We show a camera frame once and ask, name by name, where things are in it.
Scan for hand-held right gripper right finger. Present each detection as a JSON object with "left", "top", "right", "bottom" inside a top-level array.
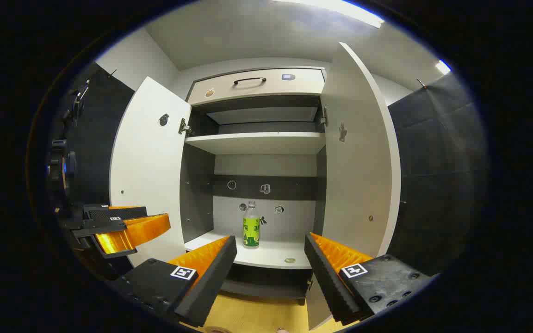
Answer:
[{"left": 304, "top": 232, "right": 438, "bottom": 326}]

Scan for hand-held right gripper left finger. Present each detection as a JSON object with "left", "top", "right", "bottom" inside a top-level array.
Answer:
[{"left": 109, "top": 235, "right": 238, "bottom": 328}]

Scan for checkered sticker white cabinet door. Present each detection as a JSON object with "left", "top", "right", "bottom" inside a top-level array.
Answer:
[{"left": 109, "top": 76, "right": 192, "bottom": 268}]

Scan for green label plastic bottle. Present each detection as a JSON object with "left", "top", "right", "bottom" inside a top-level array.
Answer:
[{"left": 242, "top": 200, "right": 261, "bottom": 249}]

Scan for grey stickers white cabinet door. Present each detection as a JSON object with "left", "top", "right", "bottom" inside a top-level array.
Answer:
[{"left": 304, "top": 42, "right": 401, "bottom": 331}]

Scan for white cabinet shelf board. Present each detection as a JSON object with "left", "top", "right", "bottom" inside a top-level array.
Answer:
[
  {"left": 184, "top": 230, "right": 313, "bottom": 270},
  {"left": 184, "top": 132, "right": 326, "bottom": 155}
]

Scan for white and grey cabinet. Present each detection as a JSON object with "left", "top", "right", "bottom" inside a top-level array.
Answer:
[{"left": 181, "top": 66, "right": 328, "bottom": 306}]

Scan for white cabinet drawer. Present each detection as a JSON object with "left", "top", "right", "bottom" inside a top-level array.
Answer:
[{"left": 186, "top": 68, "right": 326, "bottom": 106}]

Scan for long ceiling light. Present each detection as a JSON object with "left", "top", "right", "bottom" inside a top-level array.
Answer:
[{"left": 273, "top": 0, "right": 385, "bottom": 29}]

